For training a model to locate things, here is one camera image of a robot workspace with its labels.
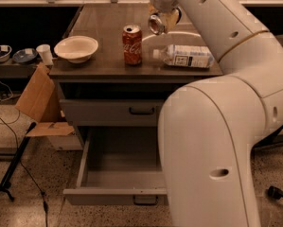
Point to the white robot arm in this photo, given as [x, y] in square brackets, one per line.
[207, 128]

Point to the blue pepsi can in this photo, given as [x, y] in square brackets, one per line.
[155, 24]

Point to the open grey bottom drawer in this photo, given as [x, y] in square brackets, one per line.
[119, 166]

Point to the white bowl on counter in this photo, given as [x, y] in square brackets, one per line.
[76, 49]

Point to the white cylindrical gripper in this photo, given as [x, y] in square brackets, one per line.
[162, 4]

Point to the black tripod stand left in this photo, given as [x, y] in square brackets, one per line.
[5, 182]

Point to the red coca-cola can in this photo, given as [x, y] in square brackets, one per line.
[132, 44]

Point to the closed grey upper drawer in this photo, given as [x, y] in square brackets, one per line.
[111, 112]

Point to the clear plastic water bottle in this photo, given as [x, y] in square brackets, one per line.
[187, 56]

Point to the blue patterned bowl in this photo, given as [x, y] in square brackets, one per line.
[25, 56]
[5, 51]

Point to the brown cardboard box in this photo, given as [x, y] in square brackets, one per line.
[39, 101]

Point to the white paper cup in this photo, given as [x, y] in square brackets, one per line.
[45, 53]

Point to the blue patterned bowl left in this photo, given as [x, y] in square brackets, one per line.
[5, 51]

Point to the grey drawer cabinet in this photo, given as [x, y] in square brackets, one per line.
[107, 76]

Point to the blue patterned bowl right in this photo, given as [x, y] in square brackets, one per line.
[25, 56]

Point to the grey side shelf left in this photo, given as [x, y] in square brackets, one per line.
[12, 70]

